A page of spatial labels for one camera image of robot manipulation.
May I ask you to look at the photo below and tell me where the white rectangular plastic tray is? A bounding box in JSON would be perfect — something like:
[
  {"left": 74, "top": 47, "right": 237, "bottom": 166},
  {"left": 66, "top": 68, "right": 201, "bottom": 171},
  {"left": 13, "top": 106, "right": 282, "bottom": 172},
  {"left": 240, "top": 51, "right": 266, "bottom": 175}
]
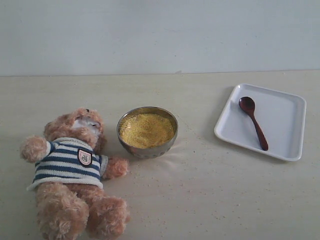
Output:
[{"left": 214, "top": 83, "right": 307, "bottom": 162}]

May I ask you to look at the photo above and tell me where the dark red wooden spoon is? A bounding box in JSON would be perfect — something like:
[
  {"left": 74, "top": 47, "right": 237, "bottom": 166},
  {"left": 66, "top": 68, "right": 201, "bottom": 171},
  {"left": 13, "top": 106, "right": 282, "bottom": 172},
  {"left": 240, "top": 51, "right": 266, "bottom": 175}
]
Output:
[{"left": 238, "top": 96, "right": 269, "bottom": 151}]

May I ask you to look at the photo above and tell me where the steel bowl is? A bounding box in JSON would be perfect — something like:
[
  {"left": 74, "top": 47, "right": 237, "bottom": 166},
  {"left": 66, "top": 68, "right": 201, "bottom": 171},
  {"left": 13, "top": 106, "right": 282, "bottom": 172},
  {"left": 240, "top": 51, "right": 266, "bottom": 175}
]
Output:
[{"left": 117, "top": 106, "right": 178, "bottom": 159}]

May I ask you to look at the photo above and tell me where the tan teddy bear striped shirt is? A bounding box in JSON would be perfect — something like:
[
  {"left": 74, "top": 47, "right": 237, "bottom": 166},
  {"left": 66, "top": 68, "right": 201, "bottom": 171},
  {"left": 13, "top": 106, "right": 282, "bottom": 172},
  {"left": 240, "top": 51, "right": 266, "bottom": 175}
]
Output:
[{"left": 20, "top": 108, "right": 130, "bottom": 240}]

